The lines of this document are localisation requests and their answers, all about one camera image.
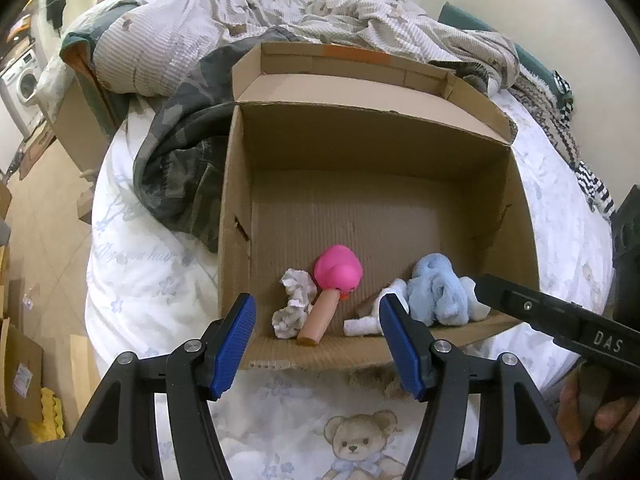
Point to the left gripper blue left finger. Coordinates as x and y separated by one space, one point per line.
226 343

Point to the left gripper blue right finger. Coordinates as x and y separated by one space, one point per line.
410 343

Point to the light blue plush toy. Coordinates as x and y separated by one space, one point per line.
436 295

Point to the beige soft tube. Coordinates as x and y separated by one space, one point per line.
319 318

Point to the pink rubber duck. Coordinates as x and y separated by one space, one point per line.
340 269

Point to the white soft sock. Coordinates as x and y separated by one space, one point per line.
369 324

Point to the person right hand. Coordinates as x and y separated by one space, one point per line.
618 416

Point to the brown cardboard box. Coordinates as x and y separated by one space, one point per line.
392 158

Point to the camouflage green garment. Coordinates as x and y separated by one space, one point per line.
179 169

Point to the yellow foam piece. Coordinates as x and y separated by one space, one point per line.
51 424

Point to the cardboard box on floor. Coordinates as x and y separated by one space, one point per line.
20 375

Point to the black white zigzag cloth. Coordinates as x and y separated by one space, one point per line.
552 106

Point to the striped white blanket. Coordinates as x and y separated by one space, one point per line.
149 46

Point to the white washing machine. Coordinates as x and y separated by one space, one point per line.
19 84

